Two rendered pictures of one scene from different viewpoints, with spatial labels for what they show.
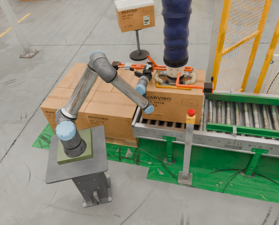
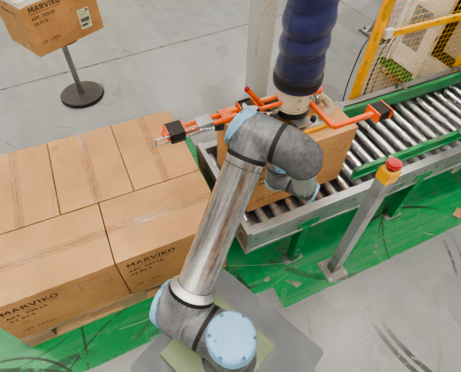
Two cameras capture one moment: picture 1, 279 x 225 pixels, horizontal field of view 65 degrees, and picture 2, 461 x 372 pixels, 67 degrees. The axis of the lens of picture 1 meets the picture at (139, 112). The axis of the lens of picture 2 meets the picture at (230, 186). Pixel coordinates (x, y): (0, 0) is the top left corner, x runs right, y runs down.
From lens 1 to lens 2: 1.29 m
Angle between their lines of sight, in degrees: 31
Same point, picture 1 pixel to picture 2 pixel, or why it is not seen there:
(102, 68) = (306, 152)
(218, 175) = (365, 237)
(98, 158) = (286, 341)
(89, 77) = (252, 184)
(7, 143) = not seen: outside the picture
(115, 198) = not seen: outside the picture
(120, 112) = (194, 222)
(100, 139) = (248, 302)
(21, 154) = not seen: outside the picture
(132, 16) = (54, 15)
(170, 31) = (319, 23)
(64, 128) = (232, 339)
